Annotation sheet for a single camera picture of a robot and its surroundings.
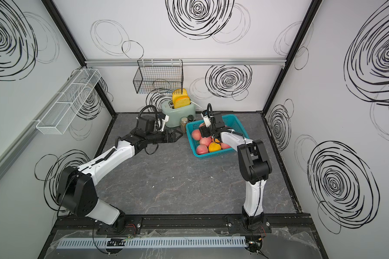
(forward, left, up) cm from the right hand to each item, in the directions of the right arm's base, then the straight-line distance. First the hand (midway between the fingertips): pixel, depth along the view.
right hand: (207, 125), depth 99 cm
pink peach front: (-9, +1, -4) cm, 10 cm away
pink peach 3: (-12, -10, -3) cm, 16 cm away
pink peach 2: (-1, +3, +1) cm, 3 cm away
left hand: (-15, +16, +10) cm, 24 cm away
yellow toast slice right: (+10, +16, +11) cm, 22 cm away
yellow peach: (-13, -4, -4) cm, 14 cm away
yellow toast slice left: (+8, +16, +20) cm, 27 cm away
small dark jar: (+7, +11, -1) cm, 13 cm away
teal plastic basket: (+6, -15, -2) cm, 16 cm away
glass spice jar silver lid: (+4, +15, -1) cm, 16 cm away
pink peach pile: (-15, +3, -3) cm, 16 cm away
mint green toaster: (+9, +21, 0) cm, 23 cm away
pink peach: (-4, +7, -4) cm, 9 cm away
